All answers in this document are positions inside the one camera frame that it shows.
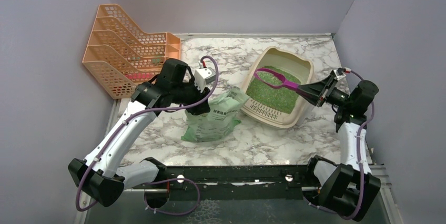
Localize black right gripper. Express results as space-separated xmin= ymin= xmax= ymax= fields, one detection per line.
xmin=296 ymin=75 xmax=352 ymax=109

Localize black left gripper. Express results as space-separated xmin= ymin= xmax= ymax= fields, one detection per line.
xmin=171 ymin=77 xmax=211 ymax=115

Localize green litter bag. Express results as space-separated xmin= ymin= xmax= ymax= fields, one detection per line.
xmin=181 ymin=87 xmax=249 ymax=142

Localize purple plastic litter scoop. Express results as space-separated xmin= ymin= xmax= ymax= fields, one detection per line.
xmin=254 ymin=68 xmax=299 ymax=93

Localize beige plastic litter box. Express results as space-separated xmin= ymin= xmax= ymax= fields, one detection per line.
xmin=241 ymin=46 xmax=316 ymax=129

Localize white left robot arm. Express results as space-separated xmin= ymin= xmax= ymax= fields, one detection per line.
xmin=68 ymin=56 xmax=219 ymax=211

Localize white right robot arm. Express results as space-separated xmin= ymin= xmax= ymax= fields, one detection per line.
xmin=296 ymin=76 xmax=381 ymax=222

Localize green litter pellets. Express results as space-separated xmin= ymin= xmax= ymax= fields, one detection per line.
xmin=246 ymin=66 xmax=301 ymax=114

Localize orange mesh file rack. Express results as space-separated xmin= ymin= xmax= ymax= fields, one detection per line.
xmin=82 ymin=4 xmax=181 ymax=99

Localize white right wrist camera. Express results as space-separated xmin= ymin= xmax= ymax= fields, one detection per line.
xmin=332 ymin=68 xmax=351 ymax=84

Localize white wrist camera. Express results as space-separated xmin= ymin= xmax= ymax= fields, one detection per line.
xmin=332 ymin=68 xmax=351 ymax=84
xmin=194 ymin=68 xmax=216 ymax=93

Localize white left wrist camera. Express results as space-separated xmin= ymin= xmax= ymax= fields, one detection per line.
xmin=194 ymin=68 xmax=216 ymax=93

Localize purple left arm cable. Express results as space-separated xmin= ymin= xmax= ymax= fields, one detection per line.
xmin=75 ymin=55 xmax=219 ymax=216

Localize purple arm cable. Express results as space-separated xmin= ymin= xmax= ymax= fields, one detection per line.
xmin=75 ymin=55 xmax=219 ymax=216
xmin=302 ymin=69 xmax=376 ymax=221

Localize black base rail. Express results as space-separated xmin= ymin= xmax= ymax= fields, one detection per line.
xmin=135 ymin=165 xmax=321 ymax=201

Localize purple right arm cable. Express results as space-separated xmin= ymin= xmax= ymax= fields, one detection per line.
xmin=302 ymin=69 xmax=376 ymax=221

